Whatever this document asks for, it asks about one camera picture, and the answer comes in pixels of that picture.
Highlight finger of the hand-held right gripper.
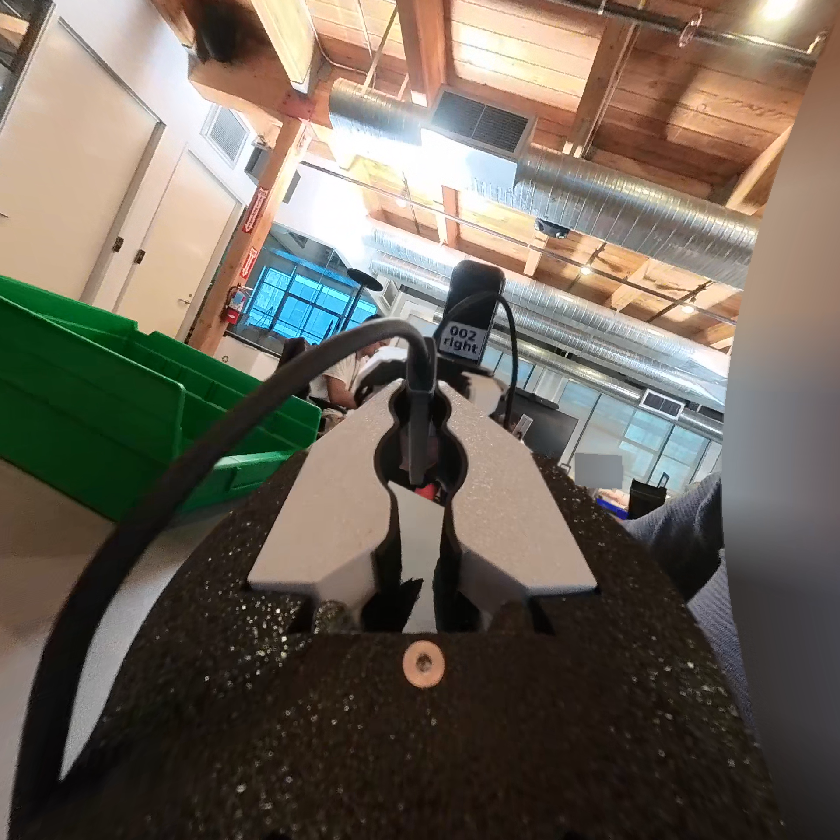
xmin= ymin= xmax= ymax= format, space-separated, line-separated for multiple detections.
xmin=469 ymin=374 xmax=508 ymax=424
xmin=360 ymin=346 xmax=409 ymax=399

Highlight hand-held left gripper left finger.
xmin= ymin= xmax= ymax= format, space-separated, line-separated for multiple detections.
xmin=248 ymin=379 xmax=411 ymax=627

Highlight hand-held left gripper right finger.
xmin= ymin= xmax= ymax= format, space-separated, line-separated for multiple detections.
xmin=427 ymin=381 xmax=598 ymax=630

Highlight black braided usb-c cable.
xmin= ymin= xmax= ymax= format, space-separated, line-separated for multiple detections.
xmin=10 ymin=318 xmax=439 ymax=840

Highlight black monitor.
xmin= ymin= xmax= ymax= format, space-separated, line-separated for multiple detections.
xmin=505 ymin=387 xmax=580 ymax=462

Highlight black round lamp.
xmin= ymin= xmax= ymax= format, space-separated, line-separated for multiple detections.
xmin=346 ymin=268 xmax=385 ymax=329

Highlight black ceiling vent grille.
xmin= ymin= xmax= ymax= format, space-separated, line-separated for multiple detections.
xmin=430 ymin=88 xmax=536 ymax=158

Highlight white door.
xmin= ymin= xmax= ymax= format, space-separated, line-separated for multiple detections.
xmin=0 ymin=20 xmax=165 ymax=303
xmin=112 ymin=151 xmax=244 ymax=342

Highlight large green plastic bin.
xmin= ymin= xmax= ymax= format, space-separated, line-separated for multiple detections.
xmin=0 ymin=274 xmax=322 ymax=522

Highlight thin black camera cable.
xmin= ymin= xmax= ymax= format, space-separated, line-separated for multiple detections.
xmin=453 ymin=292 xmax=521 ymax=421

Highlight long silver spiral air duct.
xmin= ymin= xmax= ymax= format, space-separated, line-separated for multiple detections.
xmin=364 ymin=230 xmax=729 ymax=408

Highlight large silver spiral air duct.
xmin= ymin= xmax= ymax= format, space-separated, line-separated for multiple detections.
xmin=328 ymin=79 xmax=760 ymax=290

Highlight white wall vent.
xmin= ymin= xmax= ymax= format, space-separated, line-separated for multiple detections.
xmin=203 ymin=105 xmax=253 ymax=165

